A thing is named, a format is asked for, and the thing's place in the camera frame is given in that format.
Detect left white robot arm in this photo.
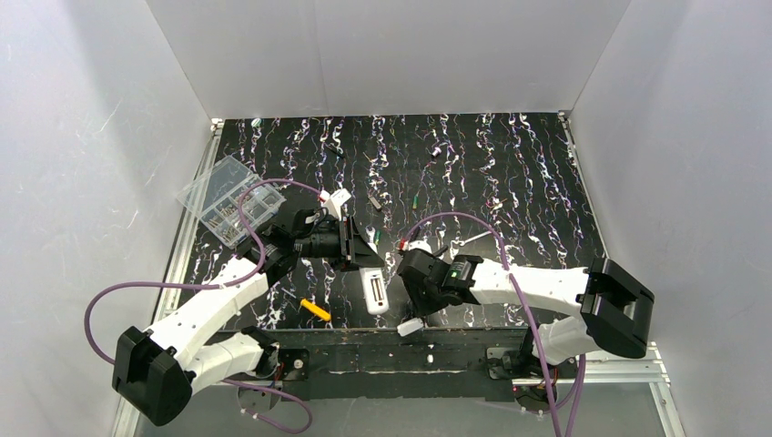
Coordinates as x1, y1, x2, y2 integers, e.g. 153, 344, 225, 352
112, 208, 385, 426

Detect white battery cover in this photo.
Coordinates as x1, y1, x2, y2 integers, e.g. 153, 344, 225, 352
397, 318, 424, 337

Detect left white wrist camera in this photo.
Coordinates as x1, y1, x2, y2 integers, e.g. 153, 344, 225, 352
318, 188, 351, 220

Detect yellow handled screwdriver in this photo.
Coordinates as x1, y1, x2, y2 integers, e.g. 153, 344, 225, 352
283, 290, 332, 322

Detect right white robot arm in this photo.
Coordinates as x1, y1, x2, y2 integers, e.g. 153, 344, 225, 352
397, 249, 655, 365

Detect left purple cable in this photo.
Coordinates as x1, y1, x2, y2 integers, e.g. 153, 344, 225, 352
84, 178, 327, 434

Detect white remote control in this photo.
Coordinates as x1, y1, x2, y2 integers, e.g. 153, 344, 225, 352
359, 268, 390, 315

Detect aluminium frame rail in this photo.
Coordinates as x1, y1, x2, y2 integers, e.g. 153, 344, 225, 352
520, 341, 686, 437

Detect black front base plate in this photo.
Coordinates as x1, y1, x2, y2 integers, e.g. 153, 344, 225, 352
271, 328, 543, 401

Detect clear plastic screw box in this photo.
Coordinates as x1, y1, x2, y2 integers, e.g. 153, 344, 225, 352
177, 156, 285, 249

